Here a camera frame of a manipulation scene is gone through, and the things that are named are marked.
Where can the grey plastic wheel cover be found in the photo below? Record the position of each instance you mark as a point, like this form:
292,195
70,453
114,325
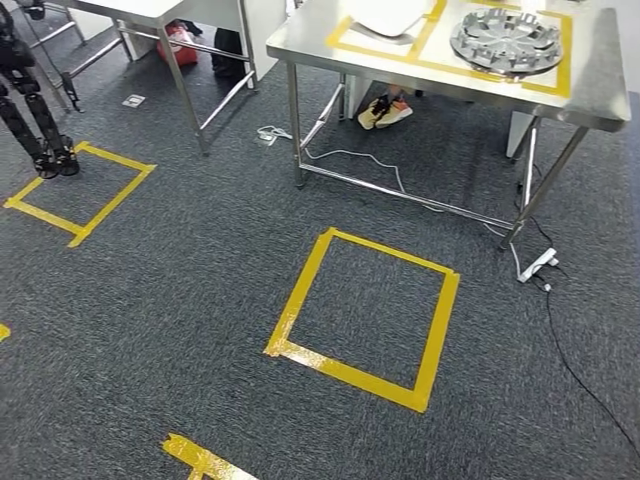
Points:
505,40

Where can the yellow floor tape square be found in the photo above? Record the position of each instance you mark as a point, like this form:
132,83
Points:
435,344
4,332

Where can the white cabinet panel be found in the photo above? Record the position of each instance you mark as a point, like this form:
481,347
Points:
265,33

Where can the black bag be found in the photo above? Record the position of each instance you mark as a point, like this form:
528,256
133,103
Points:
227,56

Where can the white plastic mirror housing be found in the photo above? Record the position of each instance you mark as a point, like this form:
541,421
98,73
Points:
390,20

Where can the red plastic bag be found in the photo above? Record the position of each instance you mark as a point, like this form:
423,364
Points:
177,50

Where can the white power strip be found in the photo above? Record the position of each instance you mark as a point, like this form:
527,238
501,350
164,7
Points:
537,265

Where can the black humanoid robot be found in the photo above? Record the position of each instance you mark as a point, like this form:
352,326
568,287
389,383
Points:
25,79

